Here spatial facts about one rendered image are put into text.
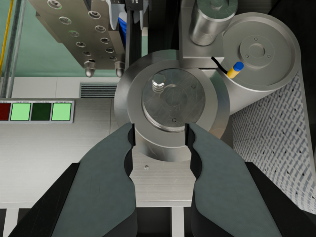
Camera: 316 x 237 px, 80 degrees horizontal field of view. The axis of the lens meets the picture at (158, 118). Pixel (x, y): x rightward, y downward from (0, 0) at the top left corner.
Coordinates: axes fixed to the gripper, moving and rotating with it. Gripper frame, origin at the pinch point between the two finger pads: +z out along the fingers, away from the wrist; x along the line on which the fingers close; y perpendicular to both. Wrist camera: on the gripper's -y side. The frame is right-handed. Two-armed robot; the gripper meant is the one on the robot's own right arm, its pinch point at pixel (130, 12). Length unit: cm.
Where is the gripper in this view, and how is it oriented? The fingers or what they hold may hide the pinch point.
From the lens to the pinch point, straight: 35.5
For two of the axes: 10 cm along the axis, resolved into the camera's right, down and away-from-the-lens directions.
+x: 10.0, 0.0, 0.2
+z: -0.2, 1.9, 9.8
